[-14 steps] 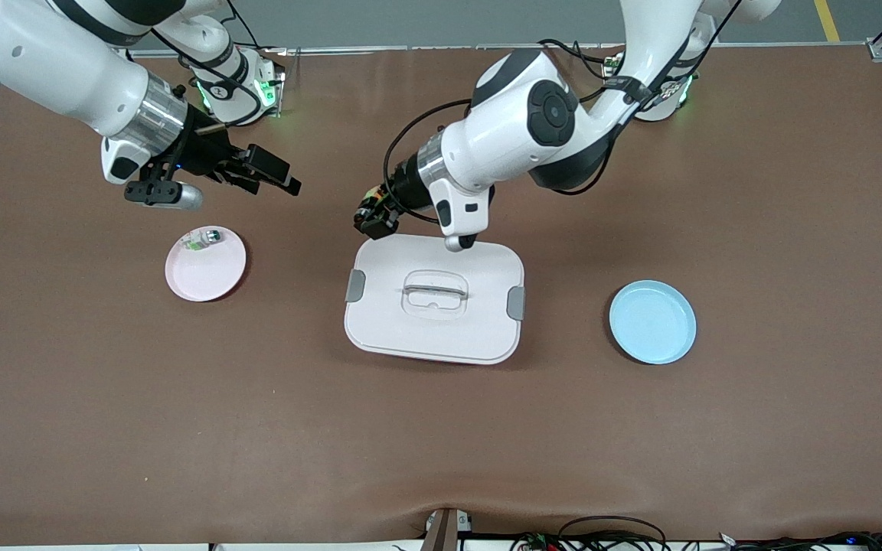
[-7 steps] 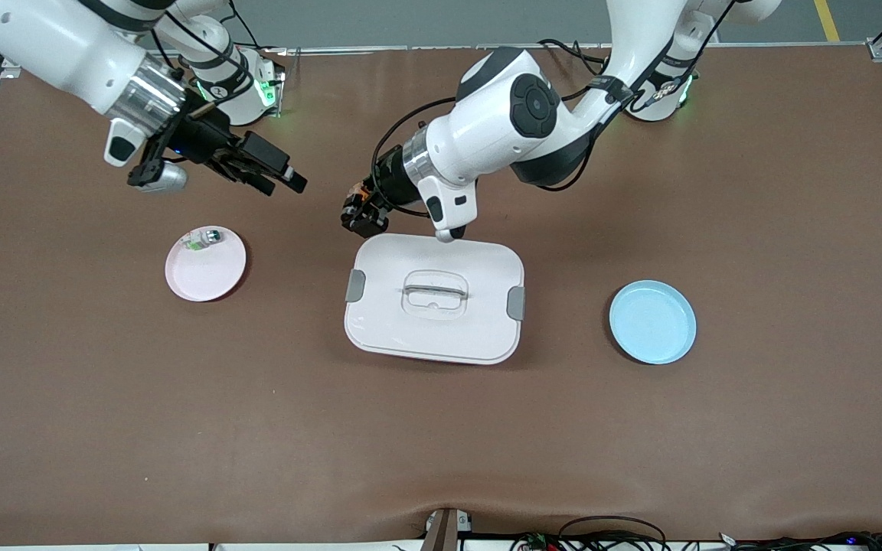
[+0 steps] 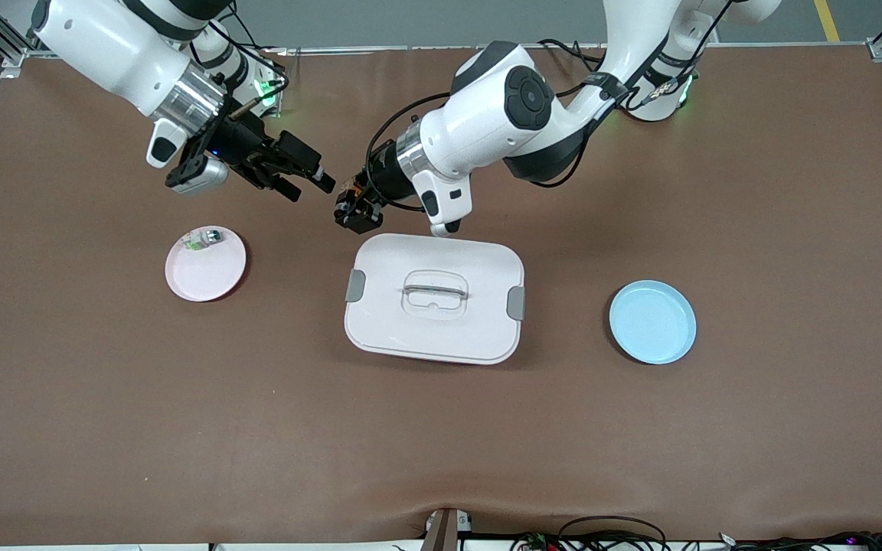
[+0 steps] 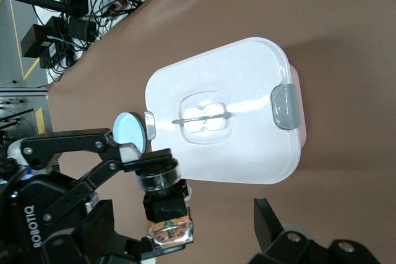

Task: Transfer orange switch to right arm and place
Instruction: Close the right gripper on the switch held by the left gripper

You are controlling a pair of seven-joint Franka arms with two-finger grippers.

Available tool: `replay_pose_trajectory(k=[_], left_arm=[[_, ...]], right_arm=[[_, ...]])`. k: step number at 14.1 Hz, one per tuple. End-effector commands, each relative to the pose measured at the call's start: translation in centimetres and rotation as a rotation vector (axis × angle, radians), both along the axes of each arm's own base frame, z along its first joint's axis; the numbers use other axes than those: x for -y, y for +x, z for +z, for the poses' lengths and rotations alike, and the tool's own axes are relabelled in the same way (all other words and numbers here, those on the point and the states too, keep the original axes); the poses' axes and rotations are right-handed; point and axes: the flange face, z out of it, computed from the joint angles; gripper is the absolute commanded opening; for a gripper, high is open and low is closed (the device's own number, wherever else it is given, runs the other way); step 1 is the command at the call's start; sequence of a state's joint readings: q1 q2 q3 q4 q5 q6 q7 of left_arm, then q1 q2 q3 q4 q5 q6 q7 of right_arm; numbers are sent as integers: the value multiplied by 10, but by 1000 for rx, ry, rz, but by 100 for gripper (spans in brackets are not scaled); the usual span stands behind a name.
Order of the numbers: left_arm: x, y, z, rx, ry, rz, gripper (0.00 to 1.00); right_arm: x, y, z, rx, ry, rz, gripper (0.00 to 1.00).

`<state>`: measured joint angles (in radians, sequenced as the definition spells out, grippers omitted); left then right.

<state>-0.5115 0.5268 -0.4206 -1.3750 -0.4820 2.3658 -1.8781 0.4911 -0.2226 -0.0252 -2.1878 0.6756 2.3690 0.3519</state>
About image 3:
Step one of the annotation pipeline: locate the brown table cover sheet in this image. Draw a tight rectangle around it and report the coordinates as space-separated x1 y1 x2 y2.
0 44 882 546

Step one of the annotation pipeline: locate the metal table edge bracket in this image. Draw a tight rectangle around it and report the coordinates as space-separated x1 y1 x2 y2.
422 507 472 551

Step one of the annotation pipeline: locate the pink round plate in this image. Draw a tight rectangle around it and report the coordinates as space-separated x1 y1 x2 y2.
165 226 247 302

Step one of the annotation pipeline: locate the black arm base cable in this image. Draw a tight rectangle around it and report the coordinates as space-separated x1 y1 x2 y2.
537 37 610 77

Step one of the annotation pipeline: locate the metal table edge rail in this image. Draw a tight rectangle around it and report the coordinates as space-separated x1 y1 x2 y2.
24 44 874 59

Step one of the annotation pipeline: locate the black cable bundle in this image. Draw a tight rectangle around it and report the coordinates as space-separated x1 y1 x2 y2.
717 530 882 551

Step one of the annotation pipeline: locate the white lidded storage container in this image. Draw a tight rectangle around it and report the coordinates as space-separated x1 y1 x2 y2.
344 233 526 365

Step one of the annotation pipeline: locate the blue round plate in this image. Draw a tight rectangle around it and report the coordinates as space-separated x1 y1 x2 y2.
609 280 697 365

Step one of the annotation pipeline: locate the black looped cable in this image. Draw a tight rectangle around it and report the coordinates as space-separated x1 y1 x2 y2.
556 515 669 551

